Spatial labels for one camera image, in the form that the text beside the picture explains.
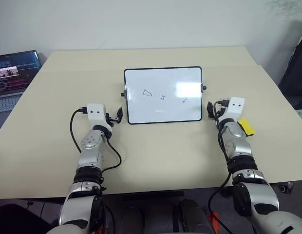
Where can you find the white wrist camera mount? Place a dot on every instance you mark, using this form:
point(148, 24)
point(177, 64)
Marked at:
point(235, 112)
point(96, 118)

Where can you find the open silver laptop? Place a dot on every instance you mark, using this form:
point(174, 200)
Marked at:
point(14, 73)

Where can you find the yellow eraser block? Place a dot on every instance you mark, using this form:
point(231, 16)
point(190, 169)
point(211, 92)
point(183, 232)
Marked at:
point(246, 126)

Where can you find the black caster wheel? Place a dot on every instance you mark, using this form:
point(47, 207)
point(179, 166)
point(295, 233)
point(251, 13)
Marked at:
point(284, 189)

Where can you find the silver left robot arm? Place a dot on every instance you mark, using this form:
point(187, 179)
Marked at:
point(90, 142)

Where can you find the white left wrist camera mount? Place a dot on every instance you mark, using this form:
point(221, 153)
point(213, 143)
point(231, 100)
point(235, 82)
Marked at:
point(96, 118)

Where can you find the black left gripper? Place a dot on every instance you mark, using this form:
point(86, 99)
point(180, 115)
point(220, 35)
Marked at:
point(109, 121)

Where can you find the red plastic part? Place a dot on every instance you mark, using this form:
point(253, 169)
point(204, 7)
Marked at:
point(214, 219)

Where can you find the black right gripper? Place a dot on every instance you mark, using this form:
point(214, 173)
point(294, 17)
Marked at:
point(221, 113)

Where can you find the black-framed small whiteboard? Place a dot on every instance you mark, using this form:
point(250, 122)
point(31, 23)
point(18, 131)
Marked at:
point(163, 80)

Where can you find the black fabric object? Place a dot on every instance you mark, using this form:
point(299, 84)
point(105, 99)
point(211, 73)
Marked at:
point(297, 80)

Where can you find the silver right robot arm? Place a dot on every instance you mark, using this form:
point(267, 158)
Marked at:
point(236, 143)

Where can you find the large dark rounded shape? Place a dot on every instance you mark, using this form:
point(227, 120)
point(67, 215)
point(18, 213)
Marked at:
point(193, 217)

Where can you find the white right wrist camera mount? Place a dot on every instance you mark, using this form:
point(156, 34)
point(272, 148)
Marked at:
point(235, 112)

